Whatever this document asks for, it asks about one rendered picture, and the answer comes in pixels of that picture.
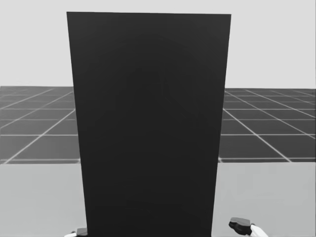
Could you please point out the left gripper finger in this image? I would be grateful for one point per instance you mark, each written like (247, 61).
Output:
(81, 232)

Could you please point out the black screen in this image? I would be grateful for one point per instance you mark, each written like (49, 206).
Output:
(150, 123)

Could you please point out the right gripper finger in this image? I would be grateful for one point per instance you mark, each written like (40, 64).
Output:
(240, 225)

